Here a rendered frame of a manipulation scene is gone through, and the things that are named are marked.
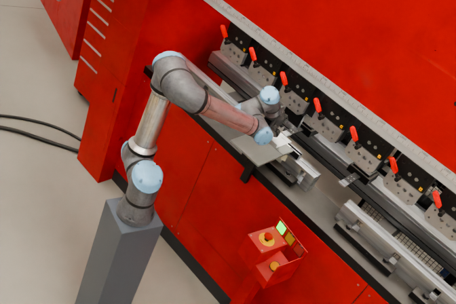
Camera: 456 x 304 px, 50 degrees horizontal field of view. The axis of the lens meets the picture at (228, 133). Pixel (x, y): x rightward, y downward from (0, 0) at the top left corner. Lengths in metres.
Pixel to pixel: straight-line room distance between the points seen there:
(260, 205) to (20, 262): 1.25
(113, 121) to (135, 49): 0.49
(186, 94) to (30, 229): 1.53
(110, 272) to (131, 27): 1.22
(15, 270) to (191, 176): 0.99
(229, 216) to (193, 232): 0.32
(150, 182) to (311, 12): 0.96
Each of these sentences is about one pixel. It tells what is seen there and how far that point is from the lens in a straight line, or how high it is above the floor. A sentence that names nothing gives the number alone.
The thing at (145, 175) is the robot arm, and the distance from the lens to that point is 1.84.
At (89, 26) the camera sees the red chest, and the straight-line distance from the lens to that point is 3.56.
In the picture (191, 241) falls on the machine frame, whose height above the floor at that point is 0.18.
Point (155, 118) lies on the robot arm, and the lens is 1.81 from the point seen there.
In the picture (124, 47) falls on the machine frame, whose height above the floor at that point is 0.95.
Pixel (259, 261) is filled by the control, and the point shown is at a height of 0.72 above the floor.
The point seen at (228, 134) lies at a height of 0.88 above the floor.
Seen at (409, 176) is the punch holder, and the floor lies 1.28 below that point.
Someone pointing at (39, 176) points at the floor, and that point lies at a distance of 3.18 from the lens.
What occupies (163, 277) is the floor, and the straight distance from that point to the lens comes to 2.84.
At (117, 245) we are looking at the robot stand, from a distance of 1.98.
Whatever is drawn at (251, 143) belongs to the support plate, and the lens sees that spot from 2.21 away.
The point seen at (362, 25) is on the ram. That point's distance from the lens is 2.01.
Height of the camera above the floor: 2.22
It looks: 34 degrees down
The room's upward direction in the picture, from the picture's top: 24 degrees clockwise
